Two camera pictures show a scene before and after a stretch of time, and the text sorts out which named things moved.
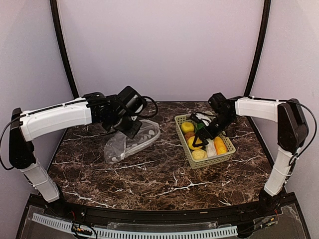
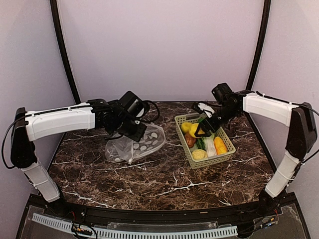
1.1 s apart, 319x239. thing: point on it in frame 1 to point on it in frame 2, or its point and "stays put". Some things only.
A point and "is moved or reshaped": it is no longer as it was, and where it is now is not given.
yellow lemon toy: [198, 141] to [193, 127]
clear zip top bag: [120, 145] is moved or reshaped
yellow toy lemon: [187, 127] stays put
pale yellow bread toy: [199, 154] stays put
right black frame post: [261, 47] stays put
